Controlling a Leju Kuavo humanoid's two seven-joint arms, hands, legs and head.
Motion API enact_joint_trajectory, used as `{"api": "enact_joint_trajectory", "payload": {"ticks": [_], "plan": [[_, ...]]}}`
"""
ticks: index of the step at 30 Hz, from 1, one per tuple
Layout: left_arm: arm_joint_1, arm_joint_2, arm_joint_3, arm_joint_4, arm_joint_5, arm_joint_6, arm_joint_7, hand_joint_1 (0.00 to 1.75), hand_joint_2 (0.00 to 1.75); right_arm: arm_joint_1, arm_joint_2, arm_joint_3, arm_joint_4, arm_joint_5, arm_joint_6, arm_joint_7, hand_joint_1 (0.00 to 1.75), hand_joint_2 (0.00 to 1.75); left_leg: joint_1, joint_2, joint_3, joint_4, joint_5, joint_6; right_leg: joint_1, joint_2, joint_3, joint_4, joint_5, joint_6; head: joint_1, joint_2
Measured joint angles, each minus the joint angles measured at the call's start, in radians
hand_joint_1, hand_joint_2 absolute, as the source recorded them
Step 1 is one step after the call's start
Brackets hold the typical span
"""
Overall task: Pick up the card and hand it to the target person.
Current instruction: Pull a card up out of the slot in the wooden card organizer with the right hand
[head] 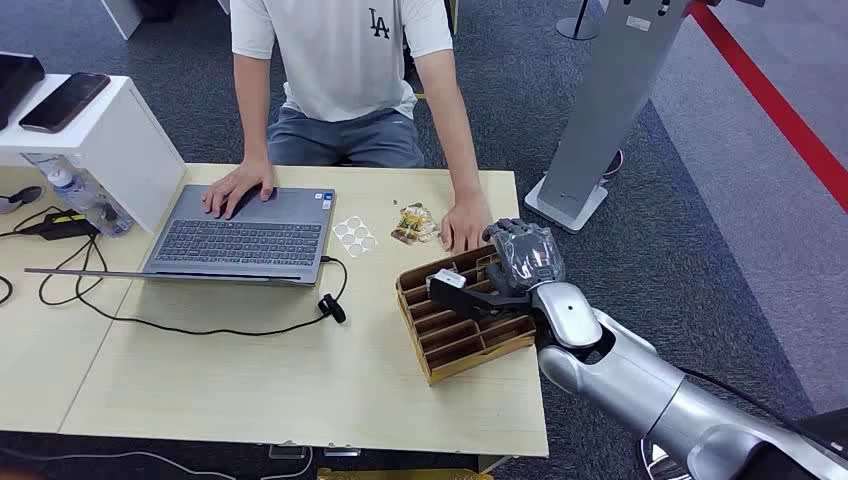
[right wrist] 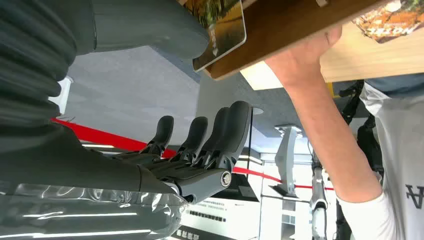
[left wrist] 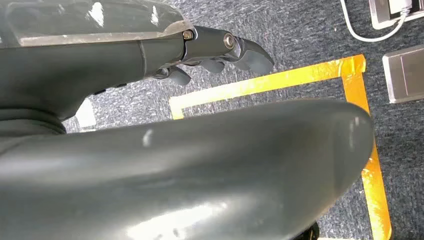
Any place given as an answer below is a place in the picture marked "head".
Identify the black smartphone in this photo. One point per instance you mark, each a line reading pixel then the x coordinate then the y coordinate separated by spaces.
pixel 65 101

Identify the wooden slotted card holder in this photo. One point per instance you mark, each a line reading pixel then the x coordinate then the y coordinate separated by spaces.
pixel 457 344

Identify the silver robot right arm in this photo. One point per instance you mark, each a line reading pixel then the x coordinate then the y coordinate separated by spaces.
pixel 636 384

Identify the white shelf box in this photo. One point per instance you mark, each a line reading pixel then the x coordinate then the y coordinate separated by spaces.
pixel 126 149

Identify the round barrier pole base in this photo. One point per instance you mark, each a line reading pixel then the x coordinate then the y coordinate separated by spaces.
pixel 576 26

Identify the black flat device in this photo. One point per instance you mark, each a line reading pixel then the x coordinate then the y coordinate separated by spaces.
pixel 14 78

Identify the dark shoe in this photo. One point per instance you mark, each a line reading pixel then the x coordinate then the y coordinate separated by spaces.
pixel 614 164

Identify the person's left hand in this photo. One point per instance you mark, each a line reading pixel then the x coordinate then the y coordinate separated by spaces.
pixel 467 222

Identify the person's left forearm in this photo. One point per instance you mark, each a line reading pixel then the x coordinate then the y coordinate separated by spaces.
pixel 450 142

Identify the grey slanted floor stand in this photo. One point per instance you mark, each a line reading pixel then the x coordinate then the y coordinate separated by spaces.
pixel 606 99

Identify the clear plastic water bottle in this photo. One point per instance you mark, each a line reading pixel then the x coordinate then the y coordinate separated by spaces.
pixel 83 195

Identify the person's right forearm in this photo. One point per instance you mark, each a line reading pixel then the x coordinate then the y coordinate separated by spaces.
pixel 252 122

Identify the person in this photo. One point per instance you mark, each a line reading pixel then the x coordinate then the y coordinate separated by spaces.
pixel 344 60

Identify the white cabinet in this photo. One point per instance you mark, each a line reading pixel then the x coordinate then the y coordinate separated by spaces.
pixel 122 13

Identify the yellow snack packet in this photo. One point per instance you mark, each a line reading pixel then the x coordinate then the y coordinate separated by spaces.
pixel 415 224

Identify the red floor tape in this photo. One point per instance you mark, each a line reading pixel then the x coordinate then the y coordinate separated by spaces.
pixel 775 106

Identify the person's right hand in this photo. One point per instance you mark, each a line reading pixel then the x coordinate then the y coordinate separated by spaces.
pixel 235 185

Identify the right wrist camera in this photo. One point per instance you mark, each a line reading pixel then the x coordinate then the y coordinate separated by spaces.
pixel 464 295

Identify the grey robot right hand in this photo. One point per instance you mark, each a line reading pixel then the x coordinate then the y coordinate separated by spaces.
pixel 526 255

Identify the round white sticker sheet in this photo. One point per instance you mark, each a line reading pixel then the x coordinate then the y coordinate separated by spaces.
pixel 354 236

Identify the black power adapter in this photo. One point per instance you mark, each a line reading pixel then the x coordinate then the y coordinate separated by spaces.
pixel 60 226

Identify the grey computer mouse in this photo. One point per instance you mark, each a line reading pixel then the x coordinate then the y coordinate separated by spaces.
pixel 23 197

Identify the grey laptop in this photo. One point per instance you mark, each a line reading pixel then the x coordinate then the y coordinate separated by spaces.
pixel 245 238

